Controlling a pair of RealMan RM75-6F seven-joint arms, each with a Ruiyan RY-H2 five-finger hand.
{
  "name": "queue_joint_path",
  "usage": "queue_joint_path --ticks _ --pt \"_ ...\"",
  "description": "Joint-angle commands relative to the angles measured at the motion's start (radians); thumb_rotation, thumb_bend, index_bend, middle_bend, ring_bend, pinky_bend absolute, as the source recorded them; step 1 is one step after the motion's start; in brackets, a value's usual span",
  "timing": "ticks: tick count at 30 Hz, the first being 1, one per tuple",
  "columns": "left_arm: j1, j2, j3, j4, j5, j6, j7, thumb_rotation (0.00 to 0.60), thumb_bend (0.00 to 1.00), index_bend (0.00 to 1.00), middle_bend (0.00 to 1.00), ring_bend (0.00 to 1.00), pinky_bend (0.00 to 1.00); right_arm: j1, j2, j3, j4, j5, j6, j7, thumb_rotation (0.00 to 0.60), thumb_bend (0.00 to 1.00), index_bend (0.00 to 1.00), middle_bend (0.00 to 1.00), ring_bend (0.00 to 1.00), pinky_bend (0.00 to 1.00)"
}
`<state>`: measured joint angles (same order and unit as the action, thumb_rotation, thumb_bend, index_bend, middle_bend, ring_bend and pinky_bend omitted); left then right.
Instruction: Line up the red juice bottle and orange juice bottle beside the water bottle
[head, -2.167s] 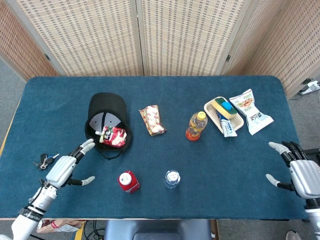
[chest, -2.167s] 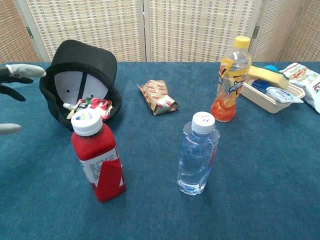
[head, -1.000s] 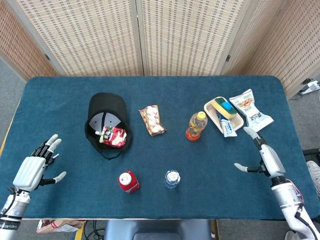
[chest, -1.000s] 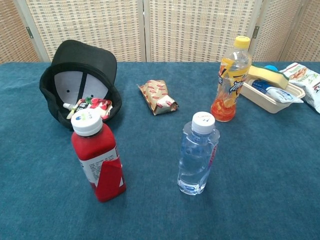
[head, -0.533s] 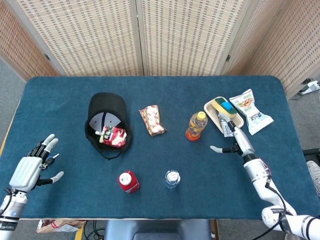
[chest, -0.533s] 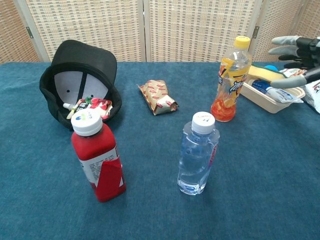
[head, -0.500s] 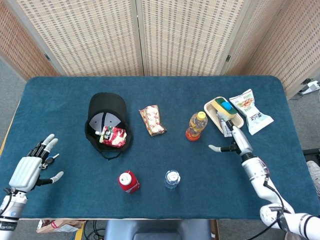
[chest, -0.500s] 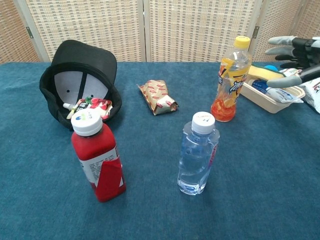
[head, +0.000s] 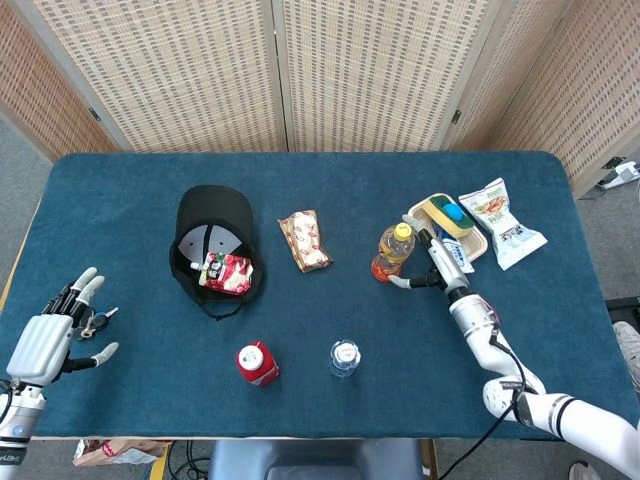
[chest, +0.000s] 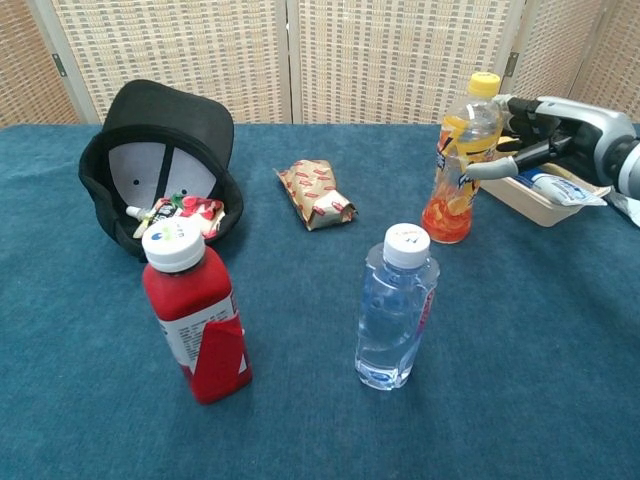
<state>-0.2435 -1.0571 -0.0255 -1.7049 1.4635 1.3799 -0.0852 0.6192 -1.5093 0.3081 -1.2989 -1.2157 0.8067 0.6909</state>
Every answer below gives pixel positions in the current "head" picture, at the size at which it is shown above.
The red bottle white cap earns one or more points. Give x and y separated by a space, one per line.
260 372

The black box on floor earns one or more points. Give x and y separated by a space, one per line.
625 305

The clear water bottle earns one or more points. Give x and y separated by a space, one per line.
345 357

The woven folding screen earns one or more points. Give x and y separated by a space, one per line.
200 75

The grey sneaker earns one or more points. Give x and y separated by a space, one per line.
582 472
631 345

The red white snack packet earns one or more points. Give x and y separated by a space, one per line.
305 240

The bunch of keys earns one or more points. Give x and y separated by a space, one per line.
102 320

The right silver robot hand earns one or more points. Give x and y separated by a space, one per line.
447 265

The beige plastic tray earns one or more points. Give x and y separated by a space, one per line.
477 245

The brown paper bag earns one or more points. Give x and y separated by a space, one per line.
115 452

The small blue ball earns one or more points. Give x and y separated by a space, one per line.
453 212

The white snack bag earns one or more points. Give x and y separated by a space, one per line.
505 225

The red drink pouch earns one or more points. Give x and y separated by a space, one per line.
230 275

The white power strip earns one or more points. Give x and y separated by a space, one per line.
625 172

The yellow green sponge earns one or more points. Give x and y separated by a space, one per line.
440 217

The black baseball cap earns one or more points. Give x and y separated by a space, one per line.
215 205

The black screen hinge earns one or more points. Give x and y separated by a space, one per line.
456 117
94 114

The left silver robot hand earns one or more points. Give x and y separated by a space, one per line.
40 347

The blue table cloth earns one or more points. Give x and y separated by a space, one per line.
350 310

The white blue toothpaste tube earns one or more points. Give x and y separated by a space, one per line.
462 260

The orange juice bottle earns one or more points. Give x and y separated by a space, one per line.
392 250

